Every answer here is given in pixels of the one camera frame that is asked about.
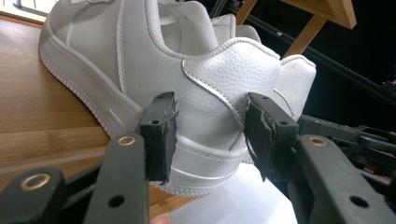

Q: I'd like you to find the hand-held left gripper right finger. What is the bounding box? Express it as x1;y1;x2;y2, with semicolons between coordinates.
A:
242;91;300;183

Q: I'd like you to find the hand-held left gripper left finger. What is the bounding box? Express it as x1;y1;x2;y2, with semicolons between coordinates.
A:
139;91;180;186

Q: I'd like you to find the white sneaker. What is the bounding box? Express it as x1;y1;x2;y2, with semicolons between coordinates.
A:
38;0;283;198
211;13;318;123

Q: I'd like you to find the wooden three-shelf shoe rack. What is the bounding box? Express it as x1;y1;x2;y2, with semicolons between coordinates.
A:
0;0;358;220

